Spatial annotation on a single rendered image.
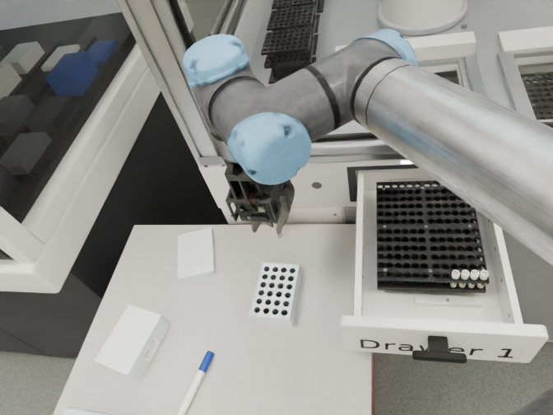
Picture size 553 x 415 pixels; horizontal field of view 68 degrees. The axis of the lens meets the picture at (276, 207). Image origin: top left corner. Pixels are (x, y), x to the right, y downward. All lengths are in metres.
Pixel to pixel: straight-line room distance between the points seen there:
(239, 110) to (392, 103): 0.15
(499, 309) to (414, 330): 0.19
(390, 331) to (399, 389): 0.93
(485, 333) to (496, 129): 0.41
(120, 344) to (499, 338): 0.68
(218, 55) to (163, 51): 0.29
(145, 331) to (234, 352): 0.19
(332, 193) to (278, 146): 0.54
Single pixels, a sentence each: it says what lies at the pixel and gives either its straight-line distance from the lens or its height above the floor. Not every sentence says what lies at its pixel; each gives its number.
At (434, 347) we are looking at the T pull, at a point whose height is 0.91.
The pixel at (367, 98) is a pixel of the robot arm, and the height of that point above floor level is 1.30.
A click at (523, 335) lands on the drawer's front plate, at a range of 0.70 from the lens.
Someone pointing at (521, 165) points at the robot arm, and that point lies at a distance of 0.31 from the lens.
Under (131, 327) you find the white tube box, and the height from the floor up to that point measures 0.81.
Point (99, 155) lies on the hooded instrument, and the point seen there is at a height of 0.90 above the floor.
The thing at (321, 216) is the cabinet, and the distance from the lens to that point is 1.00.
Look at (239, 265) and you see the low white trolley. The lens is 0.96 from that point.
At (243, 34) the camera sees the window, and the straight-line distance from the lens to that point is 0.72.
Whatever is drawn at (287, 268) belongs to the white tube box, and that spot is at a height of 0.80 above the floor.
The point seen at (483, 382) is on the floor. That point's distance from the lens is 1.65.
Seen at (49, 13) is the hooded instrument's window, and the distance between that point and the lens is 1.18.
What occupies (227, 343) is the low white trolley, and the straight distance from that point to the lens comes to 0.89.
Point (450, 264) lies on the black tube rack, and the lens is 0.76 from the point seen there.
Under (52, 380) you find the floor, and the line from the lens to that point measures 2.07.
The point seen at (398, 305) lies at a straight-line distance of 0.79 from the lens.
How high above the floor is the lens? 1.55
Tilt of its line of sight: 49 degrees down
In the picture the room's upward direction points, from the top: 18 degrees counter-clockwise
